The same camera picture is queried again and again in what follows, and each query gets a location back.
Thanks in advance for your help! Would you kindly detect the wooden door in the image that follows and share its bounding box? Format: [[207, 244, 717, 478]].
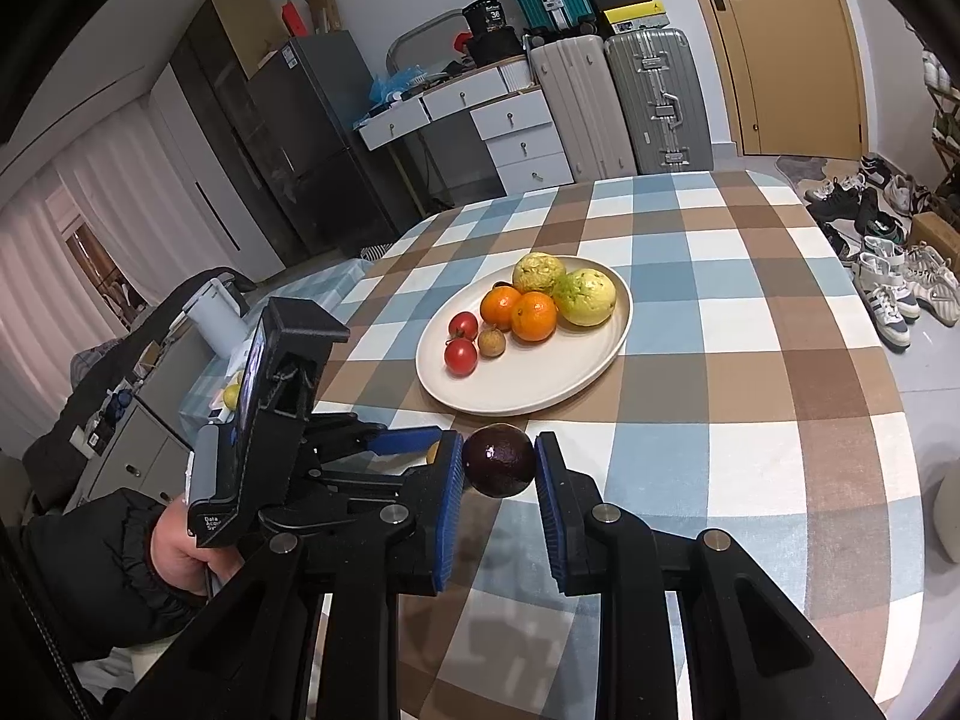
[[675, 0, 871, 158]]

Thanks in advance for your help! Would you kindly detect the beige ribbed suitcase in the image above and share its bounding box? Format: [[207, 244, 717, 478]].
[[529, 35, 638, 182]]

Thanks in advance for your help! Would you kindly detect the small cardboard box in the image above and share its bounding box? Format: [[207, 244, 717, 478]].
[[907, 214, 960, 248]]

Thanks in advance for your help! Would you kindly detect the black labelled box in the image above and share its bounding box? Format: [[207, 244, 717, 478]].
[[461, 0, 518, 35]]

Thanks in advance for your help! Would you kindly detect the scattered sneakers group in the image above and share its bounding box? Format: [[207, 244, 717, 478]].
[[806, 154, 960, 350]]

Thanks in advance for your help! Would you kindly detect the white jug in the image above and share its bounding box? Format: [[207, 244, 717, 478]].
[[184, 277, 248, 357]]

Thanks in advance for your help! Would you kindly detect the person's left hand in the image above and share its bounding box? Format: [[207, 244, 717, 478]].
[[150, 495, 245, 601]]

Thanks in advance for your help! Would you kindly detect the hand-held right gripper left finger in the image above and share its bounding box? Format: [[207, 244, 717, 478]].
[[101, 431, 466, 720]]

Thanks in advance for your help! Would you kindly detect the rough yellow guava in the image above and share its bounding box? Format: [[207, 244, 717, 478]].
[[512, 251, 567, 297]]

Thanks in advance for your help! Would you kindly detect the blue brown checked tablecloth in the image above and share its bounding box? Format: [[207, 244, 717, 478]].
[[296, 169, 925, 720]]

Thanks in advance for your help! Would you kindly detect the white curtain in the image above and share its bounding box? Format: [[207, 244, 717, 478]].
[[0, 120, 248, 458]]

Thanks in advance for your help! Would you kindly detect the yellow black shoe box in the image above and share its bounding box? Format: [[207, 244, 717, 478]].
[[600, 0, 668, 35]]

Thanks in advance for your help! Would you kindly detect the white drawer cabinet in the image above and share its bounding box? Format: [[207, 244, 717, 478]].
[[356, 60, 575, 200]]

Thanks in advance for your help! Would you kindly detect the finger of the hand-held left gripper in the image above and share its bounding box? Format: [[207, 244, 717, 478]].
[[259, 463, 410, 533], [304, 412, 443, 466]]

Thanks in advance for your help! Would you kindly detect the dark purple round fruit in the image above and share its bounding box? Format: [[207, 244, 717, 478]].
[[461, 424, 537, 498]]

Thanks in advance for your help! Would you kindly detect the grey aluminium suitcase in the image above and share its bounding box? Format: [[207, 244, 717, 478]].
[[604, 28, 713, 175]]

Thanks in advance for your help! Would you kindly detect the small grey cabinet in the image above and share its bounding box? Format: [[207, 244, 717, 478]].
[[86, 394, 192, 503]]

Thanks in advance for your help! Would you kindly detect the grey door mat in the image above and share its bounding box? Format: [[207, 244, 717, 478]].
[[776, 155, 863, 200]]

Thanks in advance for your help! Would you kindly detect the cream round plate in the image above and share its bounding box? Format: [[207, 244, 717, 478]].
[[416, 255, 633, 417]]

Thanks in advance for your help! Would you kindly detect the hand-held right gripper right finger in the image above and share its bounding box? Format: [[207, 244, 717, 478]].
[[531, 431, 890, 720]]

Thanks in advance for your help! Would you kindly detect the grey refrigerator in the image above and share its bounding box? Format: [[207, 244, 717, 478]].
[[247, 31, 402, 256]]

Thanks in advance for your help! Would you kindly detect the yellow-green guava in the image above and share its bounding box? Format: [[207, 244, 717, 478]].
[[555, 268, 617, 329]]

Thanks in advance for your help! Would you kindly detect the dark glass cabinet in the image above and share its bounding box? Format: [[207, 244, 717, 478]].
[[169, 37, 301, 267]]

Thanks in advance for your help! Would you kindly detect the large cardboard box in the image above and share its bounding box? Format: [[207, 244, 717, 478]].
[[208, 0, 290, 80]]

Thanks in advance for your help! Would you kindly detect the metal shoe rack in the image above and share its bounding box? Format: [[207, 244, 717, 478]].
[[919, 49, 960, 203]]

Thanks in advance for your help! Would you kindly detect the orange mandarin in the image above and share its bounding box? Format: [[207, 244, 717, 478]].
[[480, 283, 526, 332], [511, 290, 560, 344]]

